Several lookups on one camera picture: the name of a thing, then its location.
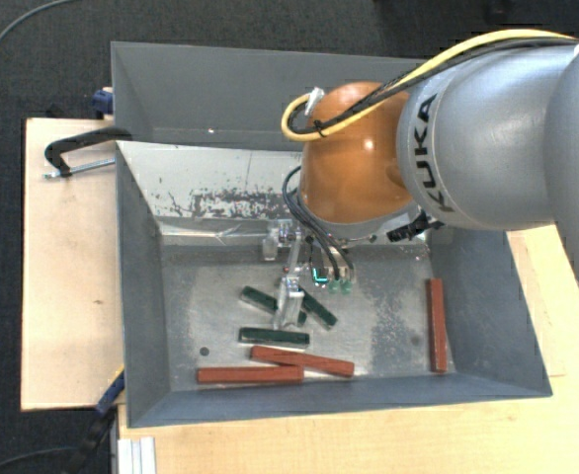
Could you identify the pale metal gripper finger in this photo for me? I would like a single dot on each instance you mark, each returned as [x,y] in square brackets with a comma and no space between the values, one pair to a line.
[272,245]
[289,306]

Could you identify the dark green flat block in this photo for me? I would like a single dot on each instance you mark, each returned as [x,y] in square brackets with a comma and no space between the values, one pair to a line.
[274,337]
[321,311]
[260,299]

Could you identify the red-brown flat block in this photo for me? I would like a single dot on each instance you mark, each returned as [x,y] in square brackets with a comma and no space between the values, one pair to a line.
[438,324]
[250,374]
[304,361]

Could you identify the grey metal bin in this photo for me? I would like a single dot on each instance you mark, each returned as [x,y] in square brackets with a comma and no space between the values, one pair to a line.
[210,284]

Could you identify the pale wood flat board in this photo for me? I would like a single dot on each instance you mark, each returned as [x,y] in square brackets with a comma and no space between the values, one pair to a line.
[67,274]

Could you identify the black cylinder on white bracket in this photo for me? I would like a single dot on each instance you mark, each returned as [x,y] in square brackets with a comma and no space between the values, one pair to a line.
[408,231]

